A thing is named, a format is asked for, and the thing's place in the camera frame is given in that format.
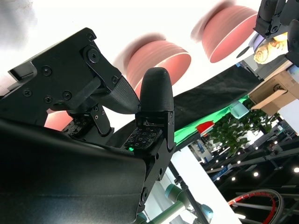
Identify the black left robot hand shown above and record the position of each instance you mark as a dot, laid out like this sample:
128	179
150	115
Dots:
271	14

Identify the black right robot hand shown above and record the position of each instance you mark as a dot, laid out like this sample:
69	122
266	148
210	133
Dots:
70	163

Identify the pink plastic bowl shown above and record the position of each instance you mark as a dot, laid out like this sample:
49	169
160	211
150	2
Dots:
224	30
56	121
163	53

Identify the green industrial robot arm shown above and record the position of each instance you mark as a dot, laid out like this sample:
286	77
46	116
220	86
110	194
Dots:
172	193

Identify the lavender round object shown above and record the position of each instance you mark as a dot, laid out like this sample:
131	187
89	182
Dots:
256	42

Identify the cream plush toy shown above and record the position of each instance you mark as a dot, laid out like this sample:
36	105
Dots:
266	50

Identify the black round table grommet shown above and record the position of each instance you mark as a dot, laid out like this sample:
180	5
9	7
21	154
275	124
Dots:
243	52

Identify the grey box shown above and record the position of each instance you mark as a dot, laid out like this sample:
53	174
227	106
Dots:
251	67

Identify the brown cardboard box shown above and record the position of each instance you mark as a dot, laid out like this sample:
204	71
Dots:
275	91

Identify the black backdrop cloth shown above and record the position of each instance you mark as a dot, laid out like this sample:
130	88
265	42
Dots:
210	93

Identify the pale teal cup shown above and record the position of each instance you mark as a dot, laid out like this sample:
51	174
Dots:
238	109

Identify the black tripod stand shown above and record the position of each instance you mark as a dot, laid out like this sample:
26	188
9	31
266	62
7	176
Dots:
184	186

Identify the green cloth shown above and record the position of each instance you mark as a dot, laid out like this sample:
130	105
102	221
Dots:
187	133

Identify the green leafy plant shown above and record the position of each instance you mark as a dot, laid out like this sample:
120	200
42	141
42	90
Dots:
233	135

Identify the red and white container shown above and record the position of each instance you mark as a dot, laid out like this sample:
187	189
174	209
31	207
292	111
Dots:
205	128

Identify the red rimmed wheel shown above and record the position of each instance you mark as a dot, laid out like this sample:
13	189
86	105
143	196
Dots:
261	193

